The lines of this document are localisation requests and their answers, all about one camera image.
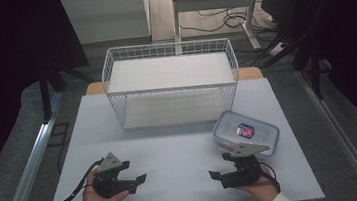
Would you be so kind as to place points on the person's right hand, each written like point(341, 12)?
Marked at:
point(261, 189)

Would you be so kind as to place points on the white power strip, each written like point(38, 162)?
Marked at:
point(276, 49)

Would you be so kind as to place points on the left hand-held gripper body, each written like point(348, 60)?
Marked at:
point(108, 183)

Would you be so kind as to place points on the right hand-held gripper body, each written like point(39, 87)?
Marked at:
point(244, 174)

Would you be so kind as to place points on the aluminium rail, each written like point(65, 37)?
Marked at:
point(29, 169)
point(341, 137)

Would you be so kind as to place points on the clear plastic lidded container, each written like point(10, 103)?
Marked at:
point(257, 137)

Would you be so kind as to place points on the white cabinet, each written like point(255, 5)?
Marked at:
point(107, 17)

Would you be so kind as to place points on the white table mat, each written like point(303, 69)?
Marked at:
point(173, 161)

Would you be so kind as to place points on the white desk frame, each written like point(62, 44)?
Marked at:
point(213, 1)

